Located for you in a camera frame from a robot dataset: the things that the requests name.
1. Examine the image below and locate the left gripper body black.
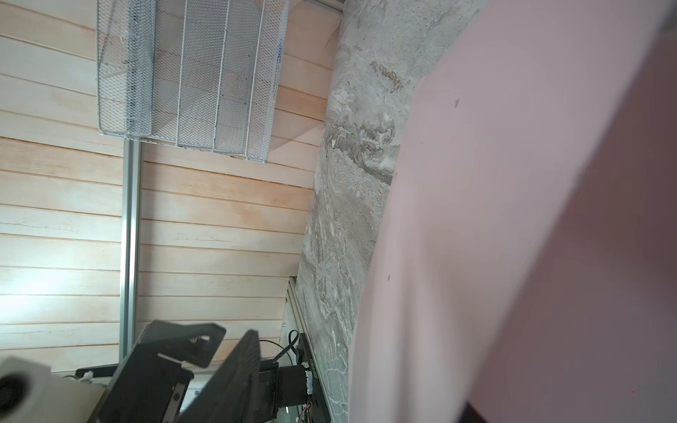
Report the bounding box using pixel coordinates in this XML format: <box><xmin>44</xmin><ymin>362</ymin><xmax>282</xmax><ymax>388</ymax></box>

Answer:
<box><xmin>74</xmin><ymin>320</ymin><xmax>227</xmax><ymax>422</ymax></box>

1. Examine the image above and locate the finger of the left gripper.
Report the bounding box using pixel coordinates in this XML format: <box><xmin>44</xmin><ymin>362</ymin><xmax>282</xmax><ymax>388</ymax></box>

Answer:
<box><xmin>176</xmin><ymin>330</ymin><xmax>261</xmax><ymax>422</ymax></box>

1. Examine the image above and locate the pink folder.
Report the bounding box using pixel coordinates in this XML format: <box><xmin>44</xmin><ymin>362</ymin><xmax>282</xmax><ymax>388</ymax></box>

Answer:
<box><xmin>347</xmin><ymin>1</ymin><xmax>676</xmax><ymax>422</ymax></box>

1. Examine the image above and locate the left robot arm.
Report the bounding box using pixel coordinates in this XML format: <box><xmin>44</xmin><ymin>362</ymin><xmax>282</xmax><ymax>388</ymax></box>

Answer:
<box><xmin>92</xmin><ymin>321</ymin><xmax>309</xmax><ymax>422</ymax></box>

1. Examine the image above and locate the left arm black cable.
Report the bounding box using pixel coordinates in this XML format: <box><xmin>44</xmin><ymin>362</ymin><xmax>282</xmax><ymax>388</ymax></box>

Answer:
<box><xmin>258</xmin><ymin>329</ymin><xmax>303</xmax><ymax>366</ymax></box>

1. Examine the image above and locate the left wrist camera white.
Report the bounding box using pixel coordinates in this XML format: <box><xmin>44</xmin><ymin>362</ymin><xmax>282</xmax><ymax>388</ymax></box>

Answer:
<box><xmin>1</xmin><ymin>356</ymin><xmax>106</xmax><ymax>423</ymax></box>

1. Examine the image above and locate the left aluminium frame bar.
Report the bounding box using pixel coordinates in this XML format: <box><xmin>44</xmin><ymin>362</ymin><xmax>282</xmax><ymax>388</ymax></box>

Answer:
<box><xmin>119</xmin><ymin>139</ymin><xmax>143</xmax><ymax>361</ymax></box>

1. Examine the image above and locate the white wire mesh rack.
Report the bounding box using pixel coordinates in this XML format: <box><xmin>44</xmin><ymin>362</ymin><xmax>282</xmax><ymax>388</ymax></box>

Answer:
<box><xmin>97</xmin><ymin>0</ymin><xmax>290</xmax><ymax>162</ymax></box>

